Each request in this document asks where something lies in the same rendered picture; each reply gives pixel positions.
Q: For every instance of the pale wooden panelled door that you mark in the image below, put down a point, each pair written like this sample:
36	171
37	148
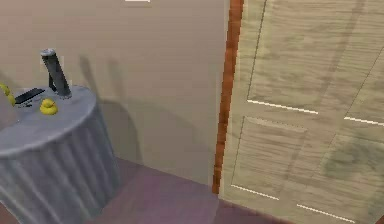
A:
306	110

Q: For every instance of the dark grey cylinder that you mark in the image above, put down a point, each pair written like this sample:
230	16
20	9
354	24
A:
56	75

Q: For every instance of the yellow rubber duck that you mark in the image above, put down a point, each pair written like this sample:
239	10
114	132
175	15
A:
48	107

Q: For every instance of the round grey draped table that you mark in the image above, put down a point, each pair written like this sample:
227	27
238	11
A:
50	160

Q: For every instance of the black remote control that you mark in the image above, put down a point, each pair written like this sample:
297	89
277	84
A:
28	96

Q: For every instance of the yellow curved object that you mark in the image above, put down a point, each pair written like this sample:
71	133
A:
7	94

